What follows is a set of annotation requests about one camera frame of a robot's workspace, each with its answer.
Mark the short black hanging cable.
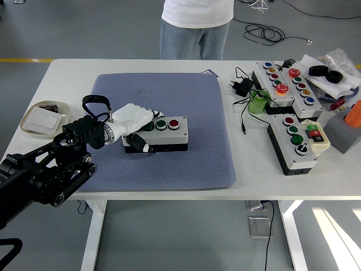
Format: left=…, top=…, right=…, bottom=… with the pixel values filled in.
left=76, top=199, right=90, bottom=215

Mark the clear bubble wrap bag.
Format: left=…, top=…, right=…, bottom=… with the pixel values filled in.
left=317, top=48, right=361, bottom=82

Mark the white floor cable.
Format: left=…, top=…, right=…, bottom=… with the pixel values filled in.
left=248, top=0, right=271, bottom=14

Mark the blue-grey textured mat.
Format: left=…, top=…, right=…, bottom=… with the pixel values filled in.
left=76, top=72, right=237, bottom=193

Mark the black hanging power cable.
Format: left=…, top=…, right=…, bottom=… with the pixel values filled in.
left=259, top=199, right=276, bottom=271

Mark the person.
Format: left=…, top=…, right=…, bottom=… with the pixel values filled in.
left=160, top=0, right=235, bottom=60

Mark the black power adapter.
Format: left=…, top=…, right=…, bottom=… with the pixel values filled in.
left=228, top=77, right=254, bottom=98

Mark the orange cylinder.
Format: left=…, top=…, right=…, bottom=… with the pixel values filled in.
left=344, top=100, right=361, bottom=128

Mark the white oval dish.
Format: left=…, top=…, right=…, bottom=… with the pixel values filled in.
left=19, top=100, right=73, bottom=139

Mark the black adapter cord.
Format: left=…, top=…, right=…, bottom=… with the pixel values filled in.
left=232, top=66, right=280, bottom=135

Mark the grey block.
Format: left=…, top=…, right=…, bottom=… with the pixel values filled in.
left=323, top=106, right=361, bottom=155

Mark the four-button control box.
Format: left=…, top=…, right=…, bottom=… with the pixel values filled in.
left=121, top=115, right=189, bottom=155

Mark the white table leg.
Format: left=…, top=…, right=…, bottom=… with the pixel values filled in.
left=278, top=199, right=310, bottom=271
left=80, top=199, right=108, bottom=271

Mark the narrow five-button control box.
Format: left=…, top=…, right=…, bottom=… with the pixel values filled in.
left=251, top=60, right=296, bottom=115

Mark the blue round plate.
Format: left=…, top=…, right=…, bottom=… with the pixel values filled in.
left=321, top=86, right=360, bottom=102

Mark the black foam ring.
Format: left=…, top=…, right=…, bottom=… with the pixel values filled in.
left=308, top=65, right=329, bottom=77
left=325, top=70, right=344, bottom=84

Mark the metal floor socket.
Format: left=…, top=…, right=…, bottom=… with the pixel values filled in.
left=248, top=216, right=274, bottom=239

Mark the white wall switch panel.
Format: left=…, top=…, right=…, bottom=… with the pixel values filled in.
left=24, top=107, right=61, bottom=134

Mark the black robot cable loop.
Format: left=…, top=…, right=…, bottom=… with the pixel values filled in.
left=0, top=238, right=24, bottom=271

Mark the four-button box with selector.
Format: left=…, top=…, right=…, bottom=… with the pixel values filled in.
left=267, top=113, right=319, bottom=176

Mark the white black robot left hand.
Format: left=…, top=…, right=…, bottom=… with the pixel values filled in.
left=110, top=103, right=166, bottom=155

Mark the wide five-button control box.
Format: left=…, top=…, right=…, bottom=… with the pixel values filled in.
left=279, top=63, right=324, bottom=119

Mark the cream small switch box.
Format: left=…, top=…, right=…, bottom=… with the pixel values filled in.
left=300, top=119, right=331, bottom=158

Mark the white foam sheet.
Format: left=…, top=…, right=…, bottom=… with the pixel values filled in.
left=298, top=54, right=361, bottom=99

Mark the long black floor cable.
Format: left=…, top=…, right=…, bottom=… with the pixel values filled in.
left=281, top=0, right=361, bottom=20

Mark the coiled black floor cable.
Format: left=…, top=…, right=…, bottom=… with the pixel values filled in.
left=233, top=0, right=314, bottom=46

